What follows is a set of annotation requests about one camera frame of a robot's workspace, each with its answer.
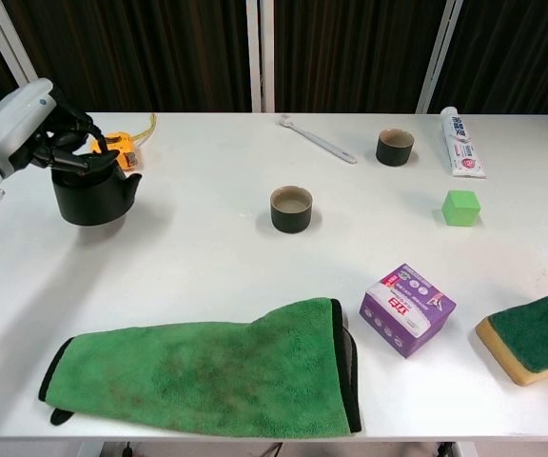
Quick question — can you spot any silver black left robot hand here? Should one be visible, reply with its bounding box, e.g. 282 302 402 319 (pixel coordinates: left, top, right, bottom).
0 78 121 180

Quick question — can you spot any black teapot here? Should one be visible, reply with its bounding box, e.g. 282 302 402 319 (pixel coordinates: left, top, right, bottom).
51 151 143 228

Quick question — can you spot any yellow tape measure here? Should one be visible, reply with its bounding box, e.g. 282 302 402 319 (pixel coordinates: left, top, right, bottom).
88 112 159 171

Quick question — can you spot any dark ceramic teacup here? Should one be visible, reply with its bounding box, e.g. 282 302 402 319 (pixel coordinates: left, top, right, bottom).
269 186 315 234
375 128 416 168

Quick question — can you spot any green microfibre towel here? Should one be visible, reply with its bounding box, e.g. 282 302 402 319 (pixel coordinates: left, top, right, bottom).
38 297 364 439

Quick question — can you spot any white toothbrush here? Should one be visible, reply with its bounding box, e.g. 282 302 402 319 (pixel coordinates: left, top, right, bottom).
280 114 359 166

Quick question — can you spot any purple tissue pack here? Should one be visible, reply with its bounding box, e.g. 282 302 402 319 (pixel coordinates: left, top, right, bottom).
358 262 459 359

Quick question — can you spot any white toothpaste tube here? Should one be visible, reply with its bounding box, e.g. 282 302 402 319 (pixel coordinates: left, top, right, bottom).
440 107 487 180

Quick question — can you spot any green cube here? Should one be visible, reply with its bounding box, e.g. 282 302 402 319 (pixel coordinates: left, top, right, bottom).
440 189 482 228

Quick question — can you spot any green yellow sponge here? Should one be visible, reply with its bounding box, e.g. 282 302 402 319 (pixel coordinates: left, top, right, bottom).
474 290 548 386

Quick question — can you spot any white partition frame post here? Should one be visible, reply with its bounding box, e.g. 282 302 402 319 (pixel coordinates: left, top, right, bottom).
0 0 47 89
415 0 463 114
246 0 275 114

